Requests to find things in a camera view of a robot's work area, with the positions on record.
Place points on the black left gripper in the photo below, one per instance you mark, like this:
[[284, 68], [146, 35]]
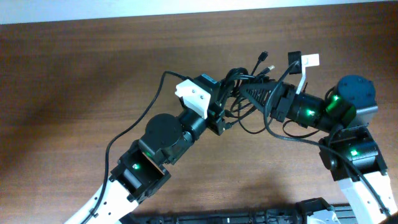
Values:
[[214, 117]]

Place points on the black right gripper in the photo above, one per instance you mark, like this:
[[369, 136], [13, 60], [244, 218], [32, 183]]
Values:
[[280, 112]]

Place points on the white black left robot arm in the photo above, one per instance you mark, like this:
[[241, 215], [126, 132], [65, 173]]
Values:
[[140, 171]]

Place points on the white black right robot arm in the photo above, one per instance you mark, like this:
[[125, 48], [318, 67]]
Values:
[[348, 150]]

